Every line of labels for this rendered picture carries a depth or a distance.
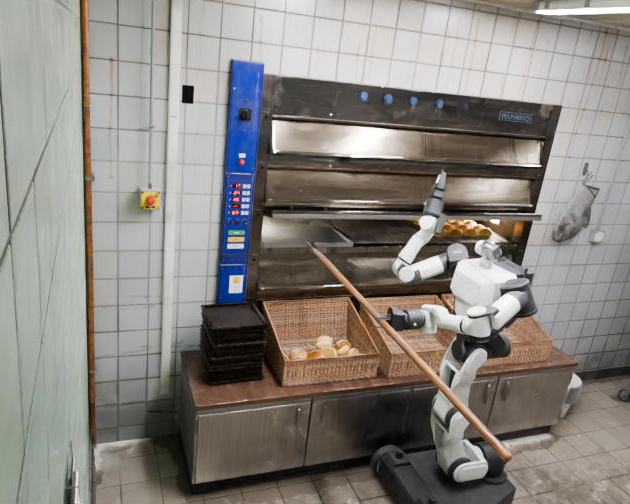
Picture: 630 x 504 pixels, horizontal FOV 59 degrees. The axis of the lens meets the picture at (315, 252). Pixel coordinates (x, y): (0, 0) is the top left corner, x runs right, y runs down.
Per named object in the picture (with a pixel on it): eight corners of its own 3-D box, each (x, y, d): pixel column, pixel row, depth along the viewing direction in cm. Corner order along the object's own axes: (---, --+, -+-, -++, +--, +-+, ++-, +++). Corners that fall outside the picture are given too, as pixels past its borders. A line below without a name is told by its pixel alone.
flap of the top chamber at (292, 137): (270, 155, 292) (269, 117, 291) (537, 168, 357) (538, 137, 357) (272, 153, 287) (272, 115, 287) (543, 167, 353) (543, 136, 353)
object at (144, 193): (138, 206, 278) (138, 186, 274) (159, 206, 281) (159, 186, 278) (139, 210, 271) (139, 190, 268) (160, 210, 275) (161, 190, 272)
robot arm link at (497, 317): (494, 345, 219) (523, 319, 232) (487, 316, 216) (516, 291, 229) (470, 341, 228) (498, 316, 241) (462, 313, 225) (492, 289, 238)
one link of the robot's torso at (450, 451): (455, 454, 309) (452, 385, 289) (476, 480, 292) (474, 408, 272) (431, 464, 305) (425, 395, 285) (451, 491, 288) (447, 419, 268)
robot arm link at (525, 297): (505, 319, 239) (521, 305, 247) (524, 319, 232) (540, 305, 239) (497, 294, 237) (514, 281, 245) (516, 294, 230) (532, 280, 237)
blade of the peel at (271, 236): (353, 246, 330) (353, 242, 329) (263, 247, 310) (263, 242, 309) (331, 227, 361) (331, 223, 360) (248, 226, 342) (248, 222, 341)
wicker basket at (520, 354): (431, 330, 374) (439, 292, 364) (500, 325, 393) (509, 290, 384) (473, 369, 331) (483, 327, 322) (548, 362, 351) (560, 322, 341)
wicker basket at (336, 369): (256, 342, 331) (260, 300, 322) (343, 335, 351) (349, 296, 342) (281, 388, 288) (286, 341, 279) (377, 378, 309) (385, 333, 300)
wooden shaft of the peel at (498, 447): (512, 463, 163) (515, 454, 162) (504, 464, 162) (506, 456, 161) (317, 252, 313) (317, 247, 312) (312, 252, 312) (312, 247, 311)
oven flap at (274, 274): (257, 290, 317) (257, 255, 317) (509, 280, 383) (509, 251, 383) (259, 291, 313) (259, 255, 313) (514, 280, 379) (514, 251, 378)
